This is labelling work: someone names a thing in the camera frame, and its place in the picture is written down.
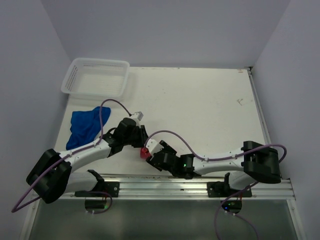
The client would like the pink microfiber towel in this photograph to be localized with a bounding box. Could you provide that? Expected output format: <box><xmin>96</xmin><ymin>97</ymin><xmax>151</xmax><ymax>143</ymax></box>
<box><xmin>140</xmin><ymin>147</ymin><xmax>151</xmax><ymax>160</ymax></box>

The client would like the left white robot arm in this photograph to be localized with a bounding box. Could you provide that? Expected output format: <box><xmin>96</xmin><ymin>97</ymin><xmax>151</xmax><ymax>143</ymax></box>
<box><xmin>26</xmin><ymin>112</ymin><xmax>148</xmax><ymax>204</ymax></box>

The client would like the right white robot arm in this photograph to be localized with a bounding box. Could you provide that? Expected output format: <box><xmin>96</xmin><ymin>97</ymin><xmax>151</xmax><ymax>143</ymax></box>
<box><xmin>145</xmin><ymin>139</ymin><xmax>281</xmax><ymax>197</ymax></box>

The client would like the blue microfiber towel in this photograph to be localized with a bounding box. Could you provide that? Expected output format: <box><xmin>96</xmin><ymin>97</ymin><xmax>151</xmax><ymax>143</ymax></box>
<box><xmin>65</xmin><ymin>106</ymin><xmax>101</xmax><ymax>151</ymax></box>

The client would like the white plastic basket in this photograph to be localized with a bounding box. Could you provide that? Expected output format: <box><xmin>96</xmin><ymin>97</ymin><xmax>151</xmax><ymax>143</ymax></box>
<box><xmin>60</xmin><ymin>57</ymin><xmax>130</xmax><ymax>100</ymax></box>

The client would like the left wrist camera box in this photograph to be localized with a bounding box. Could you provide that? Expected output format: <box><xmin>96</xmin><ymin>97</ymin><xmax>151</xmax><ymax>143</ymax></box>
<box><xmin>130</xmin><ymin>111</ymin><xmax>144</xmax><ymax>122</ymax></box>

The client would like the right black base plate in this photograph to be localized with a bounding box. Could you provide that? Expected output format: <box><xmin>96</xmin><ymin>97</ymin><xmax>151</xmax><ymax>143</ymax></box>
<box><xmin>206</xmin><ymin>181</ymin><xmax>240</xmax><ymax>198</ymax></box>

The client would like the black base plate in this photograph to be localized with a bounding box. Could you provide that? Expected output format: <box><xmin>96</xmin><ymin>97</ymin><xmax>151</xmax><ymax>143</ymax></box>
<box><xmin>74</xmin><ymin>181</ymin><xmax>120</xmax><ymax>198</ymax></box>
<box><xmin>206</xmin><ymin>181</ymin><xmax>240</xmax><ymax>198</ymax></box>

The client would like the aluminium mounting rail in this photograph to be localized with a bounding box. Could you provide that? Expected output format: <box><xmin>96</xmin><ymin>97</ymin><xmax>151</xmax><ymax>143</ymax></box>
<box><xmin>32</xmin><ymin>174</ymin><xmax>296</xmax><ymax>200</ymax></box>

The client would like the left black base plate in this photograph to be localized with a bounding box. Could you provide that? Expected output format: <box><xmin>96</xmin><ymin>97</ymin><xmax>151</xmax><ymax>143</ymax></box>
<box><xmin>74</xmin><ymin>181</ymin><xmax>120</xmax><ymax>198</ymax></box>

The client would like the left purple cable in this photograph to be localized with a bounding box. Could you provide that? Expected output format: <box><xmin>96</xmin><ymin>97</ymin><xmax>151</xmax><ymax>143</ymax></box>
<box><xmin>11</xmin><ymin>99</ymin><xmax>132</xmax><ymax>215</ymax></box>

